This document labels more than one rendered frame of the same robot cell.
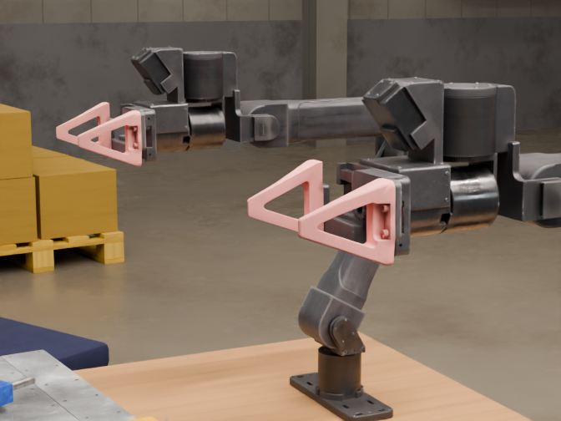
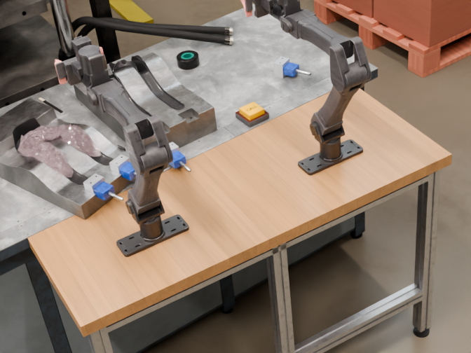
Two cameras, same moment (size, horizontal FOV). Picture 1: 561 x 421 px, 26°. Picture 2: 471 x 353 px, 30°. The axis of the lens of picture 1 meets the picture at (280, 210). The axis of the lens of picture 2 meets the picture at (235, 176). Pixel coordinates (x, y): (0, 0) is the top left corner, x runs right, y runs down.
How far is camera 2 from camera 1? 2.80 m
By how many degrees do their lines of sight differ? 84
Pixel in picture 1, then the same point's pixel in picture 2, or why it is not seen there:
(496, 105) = (87, 61)
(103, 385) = not seen: hidden behind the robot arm
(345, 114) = (318, 38)
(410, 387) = (355, 178)
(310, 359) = (390, 143)
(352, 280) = (322, 112)
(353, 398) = (322, 160)
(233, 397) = not seen: hidden behind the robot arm
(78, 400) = (310, 92)
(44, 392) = (318, 82)
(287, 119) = (296, 28)
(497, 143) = (90, 72)
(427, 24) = not seen: outside the picture
